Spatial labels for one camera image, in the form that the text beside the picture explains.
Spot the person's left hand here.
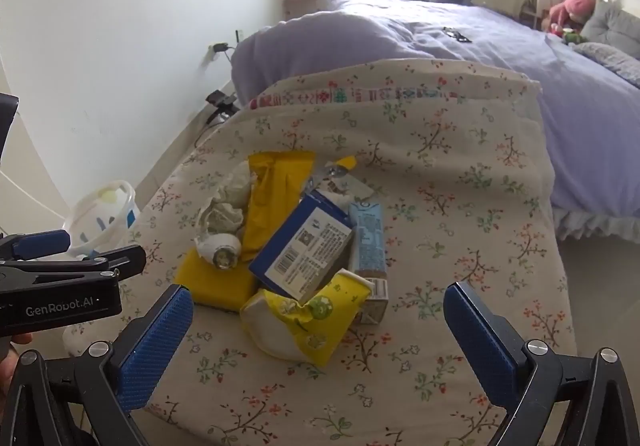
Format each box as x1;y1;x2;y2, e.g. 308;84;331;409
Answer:
0;332;34;402

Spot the yellow white wrapper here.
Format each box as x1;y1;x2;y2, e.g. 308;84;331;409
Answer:
240;269;375;368

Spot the floral beige blanket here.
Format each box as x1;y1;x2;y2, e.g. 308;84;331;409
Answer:
62;57;578;446

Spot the black floor device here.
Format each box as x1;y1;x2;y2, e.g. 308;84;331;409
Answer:
206;90;241;119

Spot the white plastic bin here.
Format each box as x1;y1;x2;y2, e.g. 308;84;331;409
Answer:
62;179;142;262

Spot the pink plush toy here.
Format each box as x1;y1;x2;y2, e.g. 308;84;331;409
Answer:
547;0;598;34

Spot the light blue drink carton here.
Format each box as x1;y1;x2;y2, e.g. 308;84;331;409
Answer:
347;200;391;325

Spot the grey patterned pillow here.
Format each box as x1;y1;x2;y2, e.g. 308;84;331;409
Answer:
567;42;640;90

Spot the purple duvet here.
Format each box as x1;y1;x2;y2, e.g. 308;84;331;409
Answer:
231;0;640;242

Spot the small white drink bottle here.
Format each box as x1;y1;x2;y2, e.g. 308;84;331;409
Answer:
195;233;243;271

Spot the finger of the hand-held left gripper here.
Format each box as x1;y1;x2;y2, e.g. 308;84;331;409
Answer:
0;245;147;296
0;229;72;261

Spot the white snack packet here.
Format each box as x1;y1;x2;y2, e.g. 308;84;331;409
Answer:
305;156;376;207

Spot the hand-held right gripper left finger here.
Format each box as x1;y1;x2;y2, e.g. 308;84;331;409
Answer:
0;283;195;446

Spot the black floor cable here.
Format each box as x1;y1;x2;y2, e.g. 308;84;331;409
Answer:
192;111;226;147

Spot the dark blue cardboard box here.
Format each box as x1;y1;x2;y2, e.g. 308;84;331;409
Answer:
248;189;354;303

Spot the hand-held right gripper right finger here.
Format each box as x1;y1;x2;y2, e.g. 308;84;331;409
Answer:
443;281;640;446

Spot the white tissue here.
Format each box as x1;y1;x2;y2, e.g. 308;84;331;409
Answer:
197;161;258;239

